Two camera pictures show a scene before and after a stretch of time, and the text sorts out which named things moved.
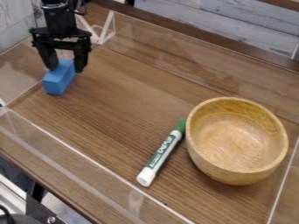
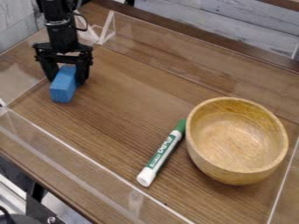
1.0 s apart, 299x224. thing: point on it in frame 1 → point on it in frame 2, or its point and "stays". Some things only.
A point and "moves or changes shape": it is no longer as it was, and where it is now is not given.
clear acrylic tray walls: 181,123 stays
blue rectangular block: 58,80 moves or changes shape
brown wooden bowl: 236,139 stays
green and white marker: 149,171 stays
